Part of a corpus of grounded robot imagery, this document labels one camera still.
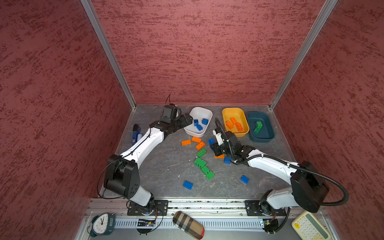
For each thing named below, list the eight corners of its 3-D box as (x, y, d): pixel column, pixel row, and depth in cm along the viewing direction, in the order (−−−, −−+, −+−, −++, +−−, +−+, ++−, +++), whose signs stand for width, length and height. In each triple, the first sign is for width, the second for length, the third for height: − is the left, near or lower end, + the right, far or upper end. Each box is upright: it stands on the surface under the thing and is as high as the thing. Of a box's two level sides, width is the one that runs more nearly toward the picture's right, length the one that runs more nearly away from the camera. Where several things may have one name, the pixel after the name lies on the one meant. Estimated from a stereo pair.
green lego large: (194, 163, 92) (194, 161, 89) (197, 158, 94) (197, 156, 91) (202, 168, 89) (202, 167, 87) (205, 163, 91) (206, 161, 89)
